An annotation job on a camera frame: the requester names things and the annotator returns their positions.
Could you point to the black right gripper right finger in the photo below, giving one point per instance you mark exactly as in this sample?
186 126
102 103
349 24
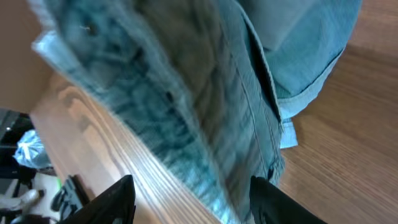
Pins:
269 205

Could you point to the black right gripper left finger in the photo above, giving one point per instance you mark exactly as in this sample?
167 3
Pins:
115 205

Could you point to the light blue denim shorts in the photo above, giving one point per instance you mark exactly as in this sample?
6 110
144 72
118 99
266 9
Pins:
210 87

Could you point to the dark floor clutter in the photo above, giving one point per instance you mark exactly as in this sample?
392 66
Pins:
27 195

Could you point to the blue plastic bag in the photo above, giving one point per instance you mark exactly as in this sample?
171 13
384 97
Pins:
30 151

